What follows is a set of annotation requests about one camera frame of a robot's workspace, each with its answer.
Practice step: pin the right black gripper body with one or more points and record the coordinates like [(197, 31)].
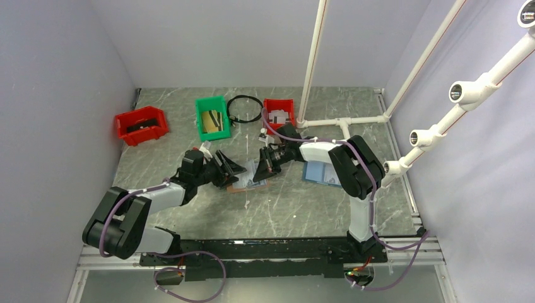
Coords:
[(280, 156)]

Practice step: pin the brown card holder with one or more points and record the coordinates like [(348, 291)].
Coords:
[(245, 180)]

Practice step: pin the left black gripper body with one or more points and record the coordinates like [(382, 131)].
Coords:
[(212, 172)]

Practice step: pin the blue card holder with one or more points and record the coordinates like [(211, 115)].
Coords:
[(321, 173)]

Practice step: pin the white pvc pipe frame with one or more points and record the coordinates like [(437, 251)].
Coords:
[(465, 95)]

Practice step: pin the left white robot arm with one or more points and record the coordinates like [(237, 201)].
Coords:
[(118, 226)]

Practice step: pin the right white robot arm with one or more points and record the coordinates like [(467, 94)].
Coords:
[(357, 168)]

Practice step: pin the left red bin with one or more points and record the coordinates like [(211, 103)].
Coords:
[(140, 125)]

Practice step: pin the gold card in green bin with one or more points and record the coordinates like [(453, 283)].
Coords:
[(212, 121)]

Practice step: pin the aluminium rail frame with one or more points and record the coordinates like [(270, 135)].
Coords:
[(430, 254)]

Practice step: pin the green bin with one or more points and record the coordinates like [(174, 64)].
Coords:
[(212, 103)]

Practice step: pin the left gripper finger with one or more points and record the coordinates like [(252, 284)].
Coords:
[(228, 166), (222, 180)]

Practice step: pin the white cards in red bin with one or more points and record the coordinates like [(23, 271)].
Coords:
[(278, 117)]

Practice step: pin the black base bar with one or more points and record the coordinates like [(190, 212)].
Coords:
[(249, 258)]

